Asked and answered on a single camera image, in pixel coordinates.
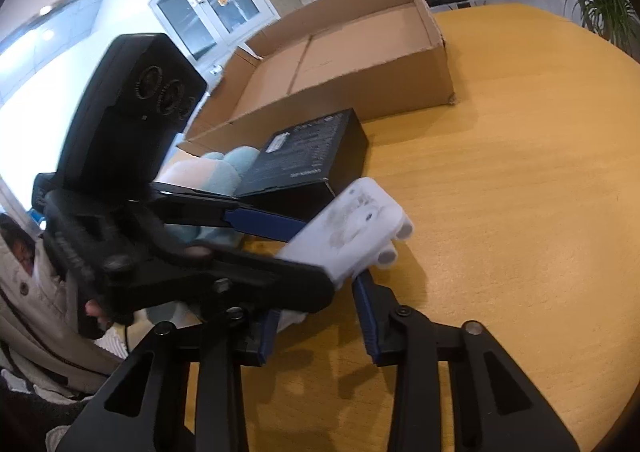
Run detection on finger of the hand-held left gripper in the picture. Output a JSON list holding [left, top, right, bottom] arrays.
[[145, 242, 336, 315], [150, 181, 307, 244]]

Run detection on white plastic device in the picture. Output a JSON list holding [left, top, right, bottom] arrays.
[[275, 177, 416, 290]]

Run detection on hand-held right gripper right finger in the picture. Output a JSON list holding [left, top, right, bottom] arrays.
[[351, 272, 581, 452]]

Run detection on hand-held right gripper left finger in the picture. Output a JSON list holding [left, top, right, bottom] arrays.
[[54, 307, 282, 452]]

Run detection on person in beige jacket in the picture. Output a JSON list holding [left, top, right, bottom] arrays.
[[0, 212, 132, 452]]

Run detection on cardboard box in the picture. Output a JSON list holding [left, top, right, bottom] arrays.
[[177, 0, 457, 158]]

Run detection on black product box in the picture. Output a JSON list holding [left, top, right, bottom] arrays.
[[234, 107, 371, 224]]

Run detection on light blue plush toy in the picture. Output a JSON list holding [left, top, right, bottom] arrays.
[[145, 146, 307, 333]]

